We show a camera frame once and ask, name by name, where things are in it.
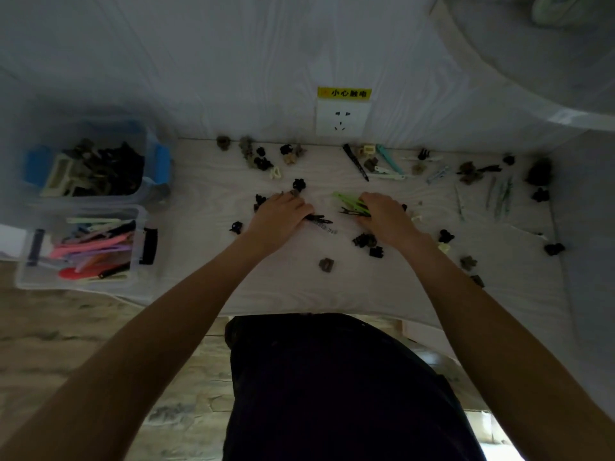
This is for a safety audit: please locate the large black claw clip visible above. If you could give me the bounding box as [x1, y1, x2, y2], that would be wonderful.
[524, 158, 554, 187]

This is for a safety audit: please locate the person's left forearm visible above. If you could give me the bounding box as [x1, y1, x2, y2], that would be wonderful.
[0, 233, 293, 461]

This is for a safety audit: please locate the clear bin with blue latches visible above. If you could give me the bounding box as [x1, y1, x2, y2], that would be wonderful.
[23, 120, 174, 208]

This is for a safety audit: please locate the long teal hair clip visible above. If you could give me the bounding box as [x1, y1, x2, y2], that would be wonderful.
[375, 144, 405, 176]

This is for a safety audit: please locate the long black hair clip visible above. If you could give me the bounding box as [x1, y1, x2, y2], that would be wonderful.
[341, 143, 370, 182]

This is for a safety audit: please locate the thin green hair clip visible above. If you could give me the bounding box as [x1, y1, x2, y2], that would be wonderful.
[494, 175, 515, 219]

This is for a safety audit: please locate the person's dark clothing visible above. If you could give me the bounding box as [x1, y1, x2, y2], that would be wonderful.
[222, 313, 487, 461]

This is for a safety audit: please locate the pile of dark claw clips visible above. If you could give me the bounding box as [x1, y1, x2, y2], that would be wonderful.
[40, 138, 146, 198]

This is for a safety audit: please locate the long white hair clip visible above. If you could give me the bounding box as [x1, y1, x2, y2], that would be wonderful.
[367, 166, 407, 181]

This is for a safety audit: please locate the clear bin with black latches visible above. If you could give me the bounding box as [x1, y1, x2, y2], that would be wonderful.
[14, 205, 160, 291]

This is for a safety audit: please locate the person's right forearm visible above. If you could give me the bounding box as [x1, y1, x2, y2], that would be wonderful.
[384, 233, 615, 461]

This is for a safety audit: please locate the person's left hand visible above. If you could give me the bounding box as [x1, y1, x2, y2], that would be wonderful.
[245, 191, 316, 250]

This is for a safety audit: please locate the person's right hand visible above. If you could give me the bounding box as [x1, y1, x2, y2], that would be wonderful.
[358, 191, 426, 250]

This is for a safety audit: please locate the yellow warning label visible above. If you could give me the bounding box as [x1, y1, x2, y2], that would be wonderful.
[317, 86, 373, 101]

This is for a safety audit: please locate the white wall socket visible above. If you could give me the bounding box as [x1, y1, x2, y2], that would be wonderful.
[315, 99, 372, 138]

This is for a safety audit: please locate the pile of colourful hair clips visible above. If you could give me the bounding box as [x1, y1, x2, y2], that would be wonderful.
[47, 216, 138, 283]

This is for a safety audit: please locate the light green hair clip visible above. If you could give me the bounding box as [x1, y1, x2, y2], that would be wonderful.
[333, 191, 372, 217]

